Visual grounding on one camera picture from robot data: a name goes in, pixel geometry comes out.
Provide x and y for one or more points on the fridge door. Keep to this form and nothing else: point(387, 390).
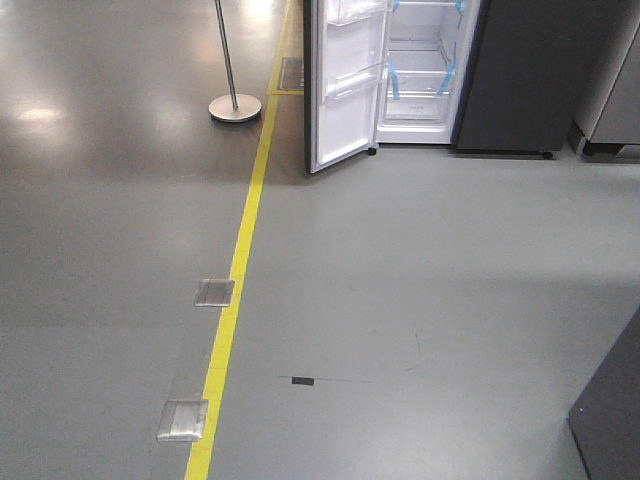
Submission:
point(344, 55)

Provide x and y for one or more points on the dark grey fridge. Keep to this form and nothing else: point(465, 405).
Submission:
point(491, 76)

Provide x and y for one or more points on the metal floor socket plate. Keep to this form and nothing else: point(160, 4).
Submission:
point(214, 293)

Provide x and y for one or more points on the metal sign stand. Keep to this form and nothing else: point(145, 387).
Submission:
point(232, 107)

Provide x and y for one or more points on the clear door bin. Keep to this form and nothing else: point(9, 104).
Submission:
point(343, 85)
point(344, 12)

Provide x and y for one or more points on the dark floor sign sticker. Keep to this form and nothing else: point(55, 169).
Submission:
point(291, 74)

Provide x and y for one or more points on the clear upper door bin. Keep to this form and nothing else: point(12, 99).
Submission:
point(344, 12)

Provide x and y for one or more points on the grey cabinet island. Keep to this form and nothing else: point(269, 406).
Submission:
point(604, 420)

